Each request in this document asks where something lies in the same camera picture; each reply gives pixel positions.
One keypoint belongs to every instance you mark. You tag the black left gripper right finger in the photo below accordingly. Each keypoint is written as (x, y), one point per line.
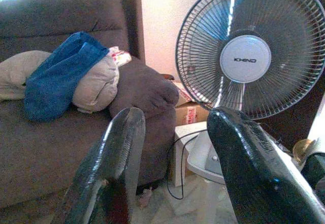
(254, 173)

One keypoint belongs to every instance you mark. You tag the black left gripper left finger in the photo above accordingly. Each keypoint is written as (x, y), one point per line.
(101, 163)

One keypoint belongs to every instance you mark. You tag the dark brown fabric sofa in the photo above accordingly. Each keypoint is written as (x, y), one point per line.
(50, 145)

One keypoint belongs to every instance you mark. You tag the shiny gold round object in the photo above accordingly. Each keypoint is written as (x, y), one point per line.
(303, 147)

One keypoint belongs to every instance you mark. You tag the white side table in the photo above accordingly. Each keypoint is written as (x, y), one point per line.
(181, 158)

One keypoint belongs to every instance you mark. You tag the grey quilted comforter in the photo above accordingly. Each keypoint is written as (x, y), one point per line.
(99, 81)

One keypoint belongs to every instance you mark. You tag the brown cardboard box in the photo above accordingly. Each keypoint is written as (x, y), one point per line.
(188, 112)

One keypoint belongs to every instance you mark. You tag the blue towel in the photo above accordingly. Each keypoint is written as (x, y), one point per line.
(58, 81)

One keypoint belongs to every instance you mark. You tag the white red printed cloth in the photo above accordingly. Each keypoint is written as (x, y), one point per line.
(122, 56)

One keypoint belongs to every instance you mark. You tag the grey white table fan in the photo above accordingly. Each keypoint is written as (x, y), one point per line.
(245, 59)

